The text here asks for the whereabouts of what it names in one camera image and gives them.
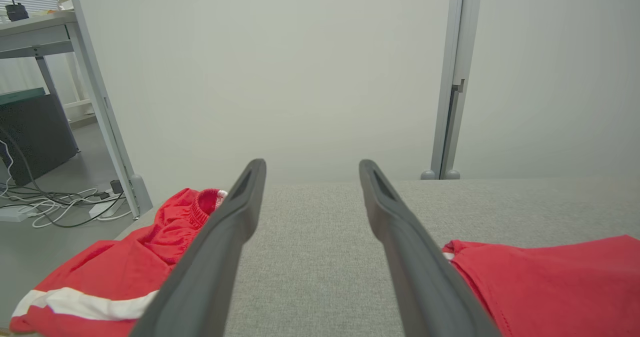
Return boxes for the black box under desk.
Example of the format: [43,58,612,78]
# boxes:
[0,88,80,187]

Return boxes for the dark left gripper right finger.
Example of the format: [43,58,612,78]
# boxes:
[358,159,501,337]

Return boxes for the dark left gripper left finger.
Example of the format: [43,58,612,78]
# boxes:
[129,158,267,337]

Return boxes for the black floor cable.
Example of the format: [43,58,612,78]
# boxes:
[0,124,126,228]

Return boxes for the grey partition post single foot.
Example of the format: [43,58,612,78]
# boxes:
[64,0,154,221]

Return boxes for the grey partition post double foot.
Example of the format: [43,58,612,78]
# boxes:
[421,0,484,181]

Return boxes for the white power strip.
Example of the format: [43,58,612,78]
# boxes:
[0,205,40,223]

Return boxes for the red jersey with number print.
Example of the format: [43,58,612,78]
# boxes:
[442,235,640,337]

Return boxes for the small black desk device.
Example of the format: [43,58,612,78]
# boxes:
[5,0,30,22]

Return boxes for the red shorts with white stripe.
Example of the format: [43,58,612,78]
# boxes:
[10,188,228,337]

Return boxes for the tangle of cables and power strip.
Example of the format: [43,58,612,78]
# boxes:
[0,139,133,228]

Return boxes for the grey desk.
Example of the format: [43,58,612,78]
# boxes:
[0,9,81,153]

